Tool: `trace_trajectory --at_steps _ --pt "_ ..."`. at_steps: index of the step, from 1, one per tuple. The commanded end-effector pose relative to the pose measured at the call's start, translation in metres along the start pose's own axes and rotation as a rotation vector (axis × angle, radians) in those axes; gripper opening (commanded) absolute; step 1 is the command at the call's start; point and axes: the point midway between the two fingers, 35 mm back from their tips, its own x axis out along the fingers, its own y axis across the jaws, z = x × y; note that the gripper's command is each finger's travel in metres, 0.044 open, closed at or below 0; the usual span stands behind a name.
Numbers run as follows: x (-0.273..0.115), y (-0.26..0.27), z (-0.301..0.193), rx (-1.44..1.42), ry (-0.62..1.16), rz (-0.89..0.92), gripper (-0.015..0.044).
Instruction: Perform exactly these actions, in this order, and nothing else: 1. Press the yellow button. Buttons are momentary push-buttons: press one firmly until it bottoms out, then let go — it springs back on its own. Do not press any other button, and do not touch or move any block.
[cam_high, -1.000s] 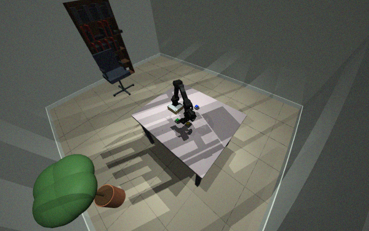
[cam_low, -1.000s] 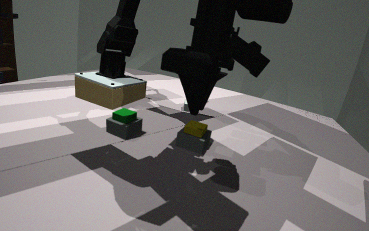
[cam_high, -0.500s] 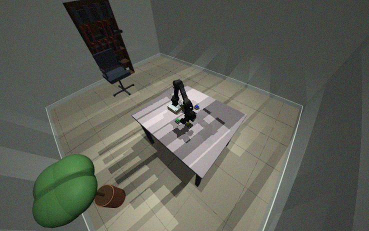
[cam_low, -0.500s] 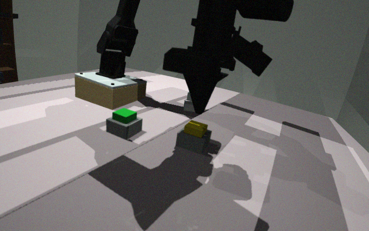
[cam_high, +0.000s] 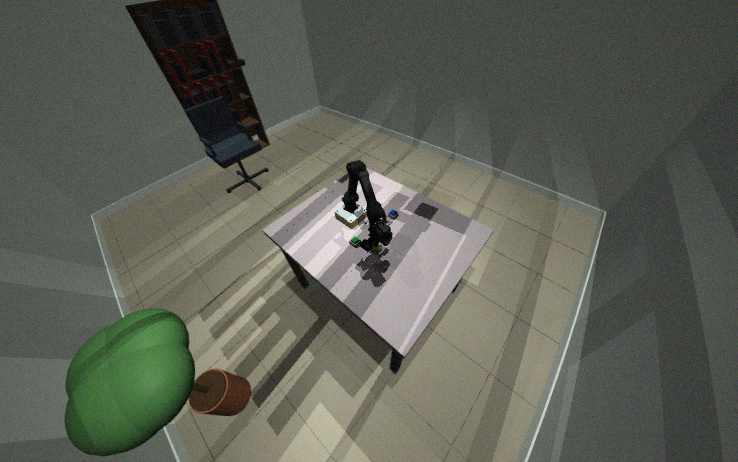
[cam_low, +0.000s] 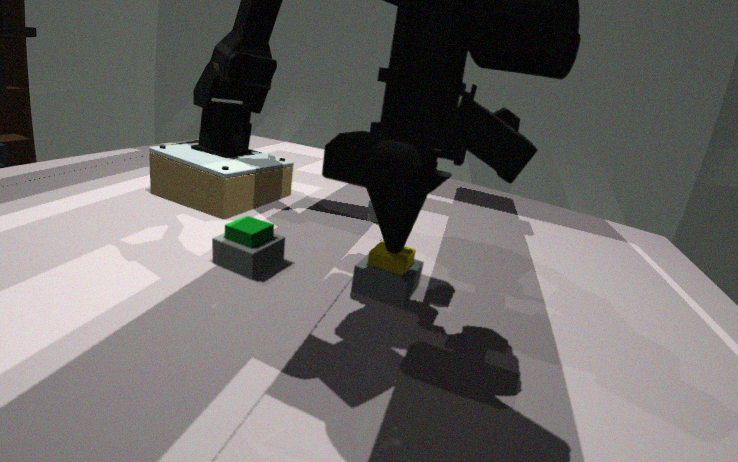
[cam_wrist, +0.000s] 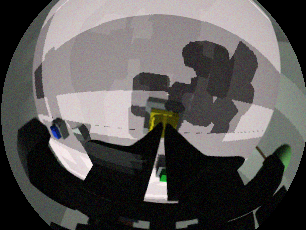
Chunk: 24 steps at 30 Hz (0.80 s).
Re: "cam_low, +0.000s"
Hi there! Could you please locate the small white block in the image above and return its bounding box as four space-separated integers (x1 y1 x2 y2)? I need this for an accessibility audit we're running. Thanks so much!
367 200 378 222

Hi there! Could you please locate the green button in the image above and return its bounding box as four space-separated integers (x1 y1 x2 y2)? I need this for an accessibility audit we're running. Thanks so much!
212 215 285 280

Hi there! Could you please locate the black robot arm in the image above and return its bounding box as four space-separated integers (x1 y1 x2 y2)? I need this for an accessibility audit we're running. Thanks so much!
191 0 581 183

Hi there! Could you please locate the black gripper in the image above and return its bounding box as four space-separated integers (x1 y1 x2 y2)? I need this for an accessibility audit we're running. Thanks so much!
322 55 467 254

